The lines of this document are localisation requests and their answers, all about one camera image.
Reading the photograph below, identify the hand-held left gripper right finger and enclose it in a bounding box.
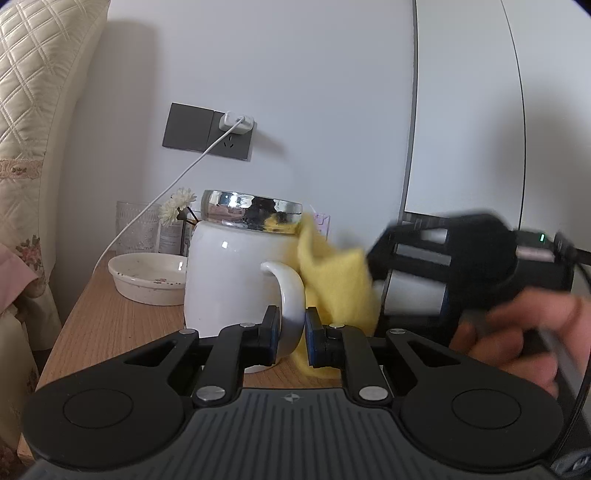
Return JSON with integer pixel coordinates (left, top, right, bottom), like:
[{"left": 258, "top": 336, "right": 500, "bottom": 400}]
[{"left": 305, "top": 307, "right": 468, "bottom": 409}]

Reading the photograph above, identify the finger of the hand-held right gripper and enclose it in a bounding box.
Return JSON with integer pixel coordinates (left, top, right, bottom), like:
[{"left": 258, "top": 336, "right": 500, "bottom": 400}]
[
  {"left": 367, "top": 222, "right": 451, "bottom": 280},
  {"left": 373, "top": 272, "right": 462, "bottom": 354}
]

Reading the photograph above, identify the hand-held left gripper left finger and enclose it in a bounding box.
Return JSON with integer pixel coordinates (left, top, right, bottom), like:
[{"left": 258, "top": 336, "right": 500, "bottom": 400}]
[{"left": 124, "top": 305, "right": 282, "bottom": 408}]

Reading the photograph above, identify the yellow cleaning cloth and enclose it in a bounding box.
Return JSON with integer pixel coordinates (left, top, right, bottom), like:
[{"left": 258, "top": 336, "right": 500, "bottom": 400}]
[{"left": 292, "top": 213, "right": 382, "bottom": 380}]

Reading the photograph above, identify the white ceramic mug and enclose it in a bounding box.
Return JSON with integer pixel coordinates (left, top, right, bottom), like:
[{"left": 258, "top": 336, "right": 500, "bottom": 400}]
[{"left": 184, "top": 219, "right": 308, "bottom": 374}]

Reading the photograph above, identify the silver mirrored lid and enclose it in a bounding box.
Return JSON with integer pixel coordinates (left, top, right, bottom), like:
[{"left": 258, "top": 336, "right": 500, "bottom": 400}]
[{"left": 200, "top": 189, "right": 304, "bottom": 234}]

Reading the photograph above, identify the person's right hand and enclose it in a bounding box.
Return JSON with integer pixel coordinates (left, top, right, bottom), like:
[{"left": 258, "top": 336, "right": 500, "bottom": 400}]
[{"left": 450, "top": 287, "right": 585, "bottom": 398}]

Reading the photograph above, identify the pink card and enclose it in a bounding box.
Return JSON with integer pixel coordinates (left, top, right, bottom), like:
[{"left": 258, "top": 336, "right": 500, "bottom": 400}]
[{"left": 309, "top": 209, "right": 334, "bottom": 241}]

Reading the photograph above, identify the white shallow bowl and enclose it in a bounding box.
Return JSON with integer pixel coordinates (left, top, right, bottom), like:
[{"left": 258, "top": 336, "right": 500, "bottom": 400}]
[{"left": 108, "top": 252, "right": 189, "bottom": 306}]

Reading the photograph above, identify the small glass bottle vase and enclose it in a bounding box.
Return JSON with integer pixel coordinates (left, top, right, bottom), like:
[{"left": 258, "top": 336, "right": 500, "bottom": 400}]
[{"left": 158, "top": 219, "right": 193, "bottom": 257}]

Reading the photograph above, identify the white wardrobe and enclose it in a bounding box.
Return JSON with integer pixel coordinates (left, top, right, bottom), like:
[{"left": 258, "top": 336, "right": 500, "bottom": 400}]
[{"left": 398, "top": 0, "right": 591, "bottom": 232}]

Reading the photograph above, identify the white flower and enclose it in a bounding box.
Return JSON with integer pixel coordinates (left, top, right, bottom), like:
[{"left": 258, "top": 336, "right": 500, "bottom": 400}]
[{"left": 159, "top": 186, "right": 198, "bottom": 227}]

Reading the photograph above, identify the clear ribbed glass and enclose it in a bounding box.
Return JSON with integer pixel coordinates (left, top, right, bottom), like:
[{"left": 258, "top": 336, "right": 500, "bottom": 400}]
[{"left": 116, "top": 200, "right": 163, "bottom": 256}]

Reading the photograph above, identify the white charger plug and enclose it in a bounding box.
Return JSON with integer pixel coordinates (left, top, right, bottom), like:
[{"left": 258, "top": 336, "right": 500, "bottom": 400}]
[{"left": 218, "top": 110, "right": 256, "bottom": 136}]

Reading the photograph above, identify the pink bedding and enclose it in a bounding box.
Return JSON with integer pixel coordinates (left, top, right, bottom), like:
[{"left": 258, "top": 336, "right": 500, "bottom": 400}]
[{"left": 0, "top": 242, "right": 40, "bottom": 320}]

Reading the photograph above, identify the beige quilted headboard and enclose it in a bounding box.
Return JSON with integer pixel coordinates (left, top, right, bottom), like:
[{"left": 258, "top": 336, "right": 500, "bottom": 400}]
[{"left": 0, "top": 0, "right": 112, "bottom": 354}]

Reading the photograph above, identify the white charging cable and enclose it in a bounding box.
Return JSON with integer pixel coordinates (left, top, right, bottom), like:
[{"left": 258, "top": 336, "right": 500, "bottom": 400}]
[{"left": 89, "top": 117, "right": 246, "bottom": 278}]

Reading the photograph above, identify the grey wall socket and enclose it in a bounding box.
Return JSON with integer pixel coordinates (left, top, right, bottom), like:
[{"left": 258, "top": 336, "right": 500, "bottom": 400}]
[{"left": 203, "top": 110, "right": 256, "bottom": 162}]

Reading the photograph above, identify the grey wall switch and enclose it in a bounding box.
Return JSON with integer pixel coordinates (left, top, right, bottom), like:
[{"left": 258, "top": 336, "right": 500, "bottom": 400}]
[{"left": 162, "top": 102, "right": 216, "bottom": 153}]

